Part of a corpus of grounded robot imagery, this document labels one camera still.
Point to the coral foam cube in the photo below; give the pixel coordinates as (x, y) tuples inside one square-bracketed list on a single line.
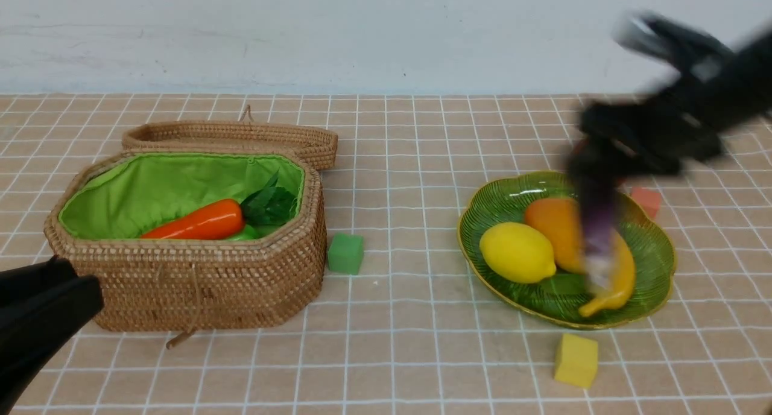
[(649, 199)]

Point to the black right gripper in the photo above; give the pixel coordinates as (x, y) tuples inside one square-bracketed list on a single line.
[(682, 121)]

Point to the green foam cube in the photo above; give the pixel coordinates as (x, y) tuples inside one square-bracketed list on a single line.
[(345, 254)]

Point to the checkered beige tablecloth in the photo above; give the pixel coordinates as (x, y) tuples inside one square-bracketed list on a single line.
[(415, 332)]

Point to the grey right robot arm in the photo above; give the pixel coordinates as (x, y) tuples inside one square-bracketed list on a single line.
[(716, 90)]

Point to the green leaf glass plate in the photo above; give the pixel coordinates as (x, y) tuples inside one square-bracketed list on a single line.
[(557, 299)]

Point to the orange yellow mango toy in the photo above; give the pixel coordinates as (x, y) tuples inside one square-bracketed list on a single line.
[(557, 218)]

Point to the yellow foam cube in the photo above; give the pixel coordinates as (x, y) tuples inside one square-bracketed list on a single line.
[(576, 361)]

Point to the yellow lemon toy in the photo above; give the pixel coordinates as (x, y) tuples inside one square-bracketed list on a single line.
[(518, 253)]

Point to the orange carrot toy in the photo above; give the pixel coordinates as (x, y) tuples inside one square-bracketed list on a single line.
[(269, 207)]

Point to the woven wicker basket green lining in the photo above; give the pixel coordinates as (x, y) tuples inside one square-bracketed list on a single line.
[(164, 285)]

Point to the yellow banana toy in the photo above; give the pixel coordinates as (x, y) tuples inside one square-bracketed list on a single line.
[(621, 276)]

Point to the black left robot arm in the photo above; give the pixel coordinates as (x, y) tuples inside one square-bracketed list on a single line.
[(42, 306)]

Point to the purple eggplant toy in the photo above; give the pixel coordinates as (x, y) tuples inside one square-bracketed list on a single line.
[(597, 212)]

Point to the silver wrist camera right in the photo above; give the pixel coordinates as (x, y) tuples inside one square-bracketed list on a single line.
[(674, 43)]

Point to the green cucumber toy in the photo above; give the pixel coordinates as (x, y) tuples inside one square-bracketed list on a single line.
[(246, 234)]

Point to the woven wicker basket lid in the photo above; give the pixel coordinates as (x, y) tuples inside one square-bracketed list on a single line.
[(314, 145)]

